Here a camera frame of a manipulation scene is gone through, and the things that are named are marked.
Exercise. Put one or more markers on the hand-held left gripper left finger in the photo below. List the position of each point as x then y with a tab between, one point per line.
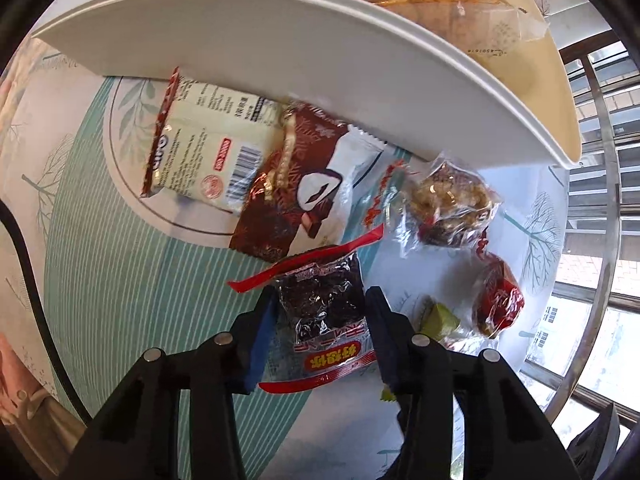
257	355

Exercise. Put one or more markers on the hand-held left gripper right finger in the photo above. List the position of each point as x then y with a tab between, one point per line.
382	345

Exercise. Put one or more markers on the dark snack packet red edges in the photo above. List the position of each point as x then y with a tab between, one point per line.
320	300

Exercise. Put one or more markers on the white plastic storage tray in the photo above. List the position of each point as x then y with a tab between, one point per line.
300	45

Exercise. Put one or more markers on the clear bread packet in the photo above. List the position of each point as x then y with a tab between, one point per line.
450	10

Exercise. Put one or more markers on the small green candy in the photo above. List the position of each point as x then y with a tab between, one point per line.
440	320

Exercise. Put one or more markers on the red date candy packet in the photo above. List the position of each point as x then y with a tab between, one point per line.
497	295

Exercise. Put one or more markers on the clear walnut date packet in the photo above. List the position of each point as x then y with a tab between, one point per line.
450	205

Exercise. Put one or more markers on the brown and white chocolate packet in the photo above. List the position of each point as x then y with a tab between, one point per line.
285	200

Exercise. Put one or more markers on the white wafer packet red edge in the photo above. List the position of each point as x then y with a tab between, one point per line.
200	155

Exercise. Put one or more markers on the floral pink garment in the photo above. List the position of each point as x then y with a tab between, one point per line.
30	385

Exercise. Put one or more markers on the metal window grille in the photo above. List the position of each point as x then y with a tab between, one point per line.
600	210

